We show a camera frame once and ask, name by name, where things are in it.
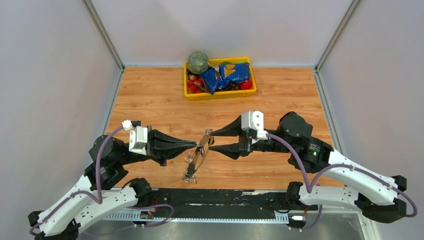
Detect yellow plastic bin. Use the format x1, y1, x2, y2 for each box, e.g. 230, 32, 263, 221
183, 56, 257, 101

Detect metal key holder plate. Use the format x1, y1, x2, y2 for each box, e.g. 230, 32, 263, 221
182, 129, 215, 184

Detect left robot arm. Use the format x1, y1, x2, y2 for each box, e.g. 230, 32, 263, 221
28, 120, 197, 240

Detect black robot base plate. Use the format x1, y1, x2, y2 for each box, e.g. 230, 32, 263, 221
136, 188, 307, 221

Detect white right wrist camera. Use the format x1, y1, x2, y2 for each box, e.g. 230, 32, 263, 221
241, 110, 268, 141

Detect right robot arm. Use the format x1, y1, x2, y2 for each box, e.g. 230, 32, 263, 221
211, 110, 407, 224

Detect red tomato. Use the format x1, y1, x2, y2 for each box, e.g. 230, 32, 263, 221
239, 78, 253, 90

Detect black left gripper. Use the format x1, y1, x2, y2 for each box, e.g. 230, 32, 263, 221
118, 123, 198, 166

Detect strawberries in bin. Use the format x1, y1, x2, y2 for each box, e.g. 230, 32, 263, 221
186, 74, 206, 94

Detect blue snack bag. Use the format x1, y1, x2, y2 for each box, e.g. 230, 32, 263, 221
198, 62, 251, 95

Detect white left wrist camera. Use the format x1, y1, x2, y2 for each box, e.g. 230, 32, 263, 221
121, 119, 149, 156

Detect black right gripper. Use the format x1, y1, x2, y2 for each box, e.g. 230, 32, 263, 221
208, 115, 294, 159

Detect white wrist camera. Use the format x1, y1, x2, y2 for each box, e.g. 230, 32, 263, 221
241, 110, 268, 141
121, 119, 149, 156

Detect green melon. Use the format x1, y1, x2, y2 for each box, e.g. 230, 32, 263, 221
187, 51, 209, 75

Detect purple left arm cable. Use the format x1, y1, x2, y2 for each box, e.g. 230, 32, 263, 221
29, 125, 175, 238

